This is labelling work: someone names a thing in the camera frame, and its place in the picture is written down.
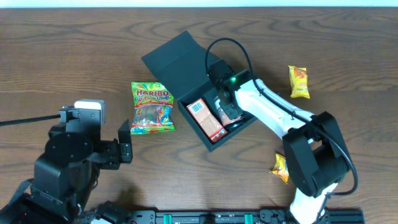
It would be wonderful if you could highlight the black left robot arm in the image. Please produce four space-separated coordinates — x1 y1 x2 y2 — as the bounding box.
1 120 133 223

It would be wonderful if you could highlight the black gift box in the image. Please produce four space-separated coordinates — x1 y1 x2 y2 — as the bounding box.
141 30 257 152

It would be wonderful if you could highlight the brown Pringles can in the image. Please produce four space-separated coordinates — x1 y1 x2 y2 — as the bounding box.
214 96 244 132

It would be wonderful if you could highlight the orange snack carton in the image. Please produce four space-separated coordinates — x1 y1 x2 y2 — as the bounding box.
186 98 228 143

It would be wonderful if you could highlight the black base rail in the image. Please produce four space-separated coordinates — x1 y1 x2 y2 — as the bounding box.
90 208 365 224

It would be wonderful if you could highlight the yellow snack packet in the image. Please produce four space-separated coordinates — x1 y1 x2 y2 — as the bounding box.
289 65 310 99
269 152 289 184

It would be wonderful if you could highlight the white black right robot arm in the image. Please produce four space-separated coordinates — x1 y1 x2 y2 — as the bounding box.
208 70 355 223

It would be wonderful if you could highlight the Haribo gummy worms bag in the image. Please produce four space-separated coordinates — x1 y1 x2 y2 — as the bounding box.
131 82 175 134

